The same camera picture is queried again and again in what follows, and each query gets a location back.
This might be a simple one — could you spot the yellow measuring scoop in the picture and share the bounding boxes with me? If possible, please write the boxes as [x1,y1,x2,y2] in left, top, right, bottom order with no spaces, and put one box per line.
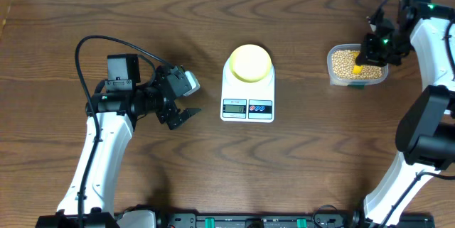
[351,50,363,75]

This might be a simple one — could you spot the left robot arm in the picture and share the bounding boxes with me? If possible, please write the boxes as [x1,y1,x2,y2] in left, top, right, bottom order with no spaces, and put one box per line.
[36,54,200,227]

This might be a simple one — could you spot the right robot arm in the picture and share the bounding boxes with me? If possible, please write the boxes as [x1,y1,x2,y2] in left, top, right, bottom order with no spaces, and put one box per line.
[351,0,454,227]

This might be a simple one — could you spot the white digital kitchen scale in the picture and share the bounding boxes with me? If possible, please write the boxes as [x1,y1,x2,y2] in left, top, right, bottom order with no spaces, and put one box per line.
[220,58,275,123]

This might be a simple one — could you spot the yellow bowl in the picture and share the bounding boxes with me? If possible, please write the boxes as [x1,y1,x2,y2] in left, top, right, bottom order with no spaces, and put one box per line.
[229,44,272,83]

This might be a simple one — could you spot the soybeans in container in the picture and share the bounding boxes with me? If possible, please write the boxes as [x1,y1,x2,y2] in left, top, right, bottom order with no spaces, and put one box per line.
[331,50,382,80]

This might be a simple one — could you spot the green tape patch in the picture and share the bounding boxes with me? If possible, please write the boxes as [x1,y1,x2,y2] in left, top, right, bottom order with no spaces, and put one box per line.
[348,84,365,89]

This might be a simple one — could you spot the clear plastic container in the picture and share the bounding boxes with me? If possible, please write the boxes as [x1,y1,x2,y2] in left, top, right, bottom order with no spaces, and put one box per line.
[327,44,388,87]

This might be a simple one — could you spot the left black cable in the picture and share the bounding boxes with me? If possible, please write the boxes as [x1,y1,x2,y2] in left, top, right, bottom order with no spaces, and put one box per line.
[74,35,175,228]

